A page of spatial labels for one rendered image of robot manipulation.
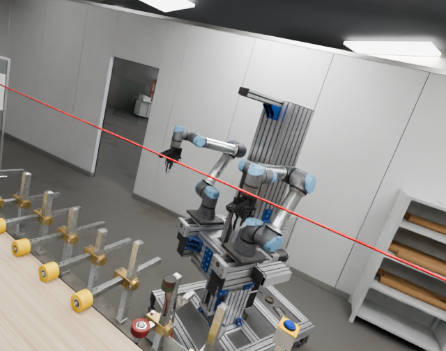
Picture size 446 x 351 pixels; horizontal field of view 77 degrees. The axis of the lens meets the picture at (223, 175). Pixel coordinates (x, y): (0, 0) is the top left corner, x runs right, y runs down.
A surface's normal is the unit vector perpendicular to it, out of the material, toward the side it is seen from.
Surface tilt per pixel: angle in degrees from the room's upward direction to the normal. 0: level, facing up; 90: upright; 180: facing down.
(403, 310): 90
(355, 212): 90
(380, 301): 90
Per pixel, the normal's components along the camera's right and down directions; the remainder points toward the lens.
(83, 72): -0.39, 0.12
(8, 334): 0.27, -0.93
